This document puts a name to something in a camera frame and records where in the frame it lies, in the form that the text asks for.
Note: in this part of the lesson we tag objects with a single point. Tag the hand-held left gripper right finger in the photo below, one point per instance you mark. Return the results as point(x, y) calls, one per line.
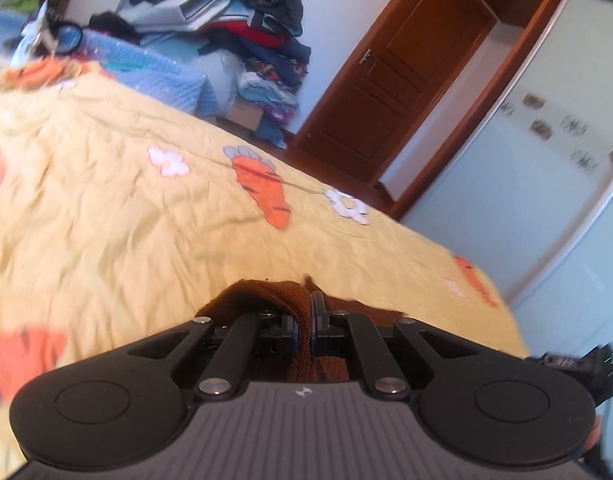
point(316, 327)

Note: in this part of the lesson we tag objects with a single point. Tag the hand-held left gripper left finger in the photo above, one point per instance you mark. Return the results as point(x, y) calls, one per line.
point(292, 334)

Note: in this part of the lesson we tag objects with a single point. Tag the brown cloth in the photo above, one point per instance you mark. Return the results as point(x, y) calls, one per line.
point(281, 300)

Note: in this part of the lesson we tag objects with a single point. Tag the pile of clothes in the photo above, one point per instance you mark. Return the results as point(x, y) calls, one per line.
point(246, 25)

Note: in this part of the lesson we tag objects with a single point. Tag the wardrobe with frosted doors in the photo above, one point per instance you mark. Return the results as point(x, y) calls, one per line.
point(536, 185)

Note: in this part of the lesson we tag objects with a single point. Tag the yellow printed bedsheet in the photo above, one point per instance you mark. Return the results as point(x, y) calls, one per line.
point(111, 200)

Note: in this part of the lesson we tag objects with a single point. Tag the cardboard box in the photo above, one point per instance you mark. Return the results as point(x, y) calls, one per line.
point(244, 114)

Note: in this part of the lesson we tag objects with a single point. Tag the brown wooden door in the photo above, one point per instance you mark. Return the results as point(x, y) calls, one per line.
point(401, 65)

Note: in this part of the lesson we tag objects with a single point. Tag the blue quilt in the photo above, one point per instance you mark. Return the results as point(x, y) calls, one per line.
point(156, 67)

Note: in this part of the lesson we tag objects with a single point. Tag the white paper item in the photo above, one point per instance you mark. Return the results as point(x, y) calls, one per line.
point(31, 35)

